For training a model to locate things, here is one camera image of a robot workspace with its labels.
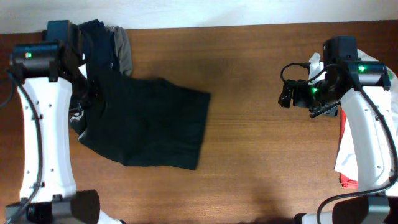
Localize red and white shirt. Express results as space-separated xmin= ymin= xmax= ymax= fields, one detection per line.
xmin=307 ymin=48 xmax=398 ymax=190

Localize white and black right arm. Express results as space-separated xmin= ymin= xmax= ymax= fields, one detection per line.
xmin=278 ymin=36 xmax=397 ymax=223

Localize folded grey garment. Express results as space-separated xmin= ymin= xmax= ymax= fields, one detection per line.
xmin=107 ymin=26 xmax=133 ymax=77

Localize folded navy blue garment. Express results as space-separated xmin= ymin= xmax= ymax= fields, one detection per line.
xmin=79 ymin=19 xmax=121 ymax=79

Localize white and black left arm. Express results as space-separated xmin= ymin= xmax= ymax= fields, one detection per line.
xmin=6 ymin=20 xmax=119 ymax=224

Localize black shorts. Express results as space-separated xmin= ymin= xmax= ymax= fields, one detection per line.
xmin=70 ymin=72 xmax=211 ymax=170

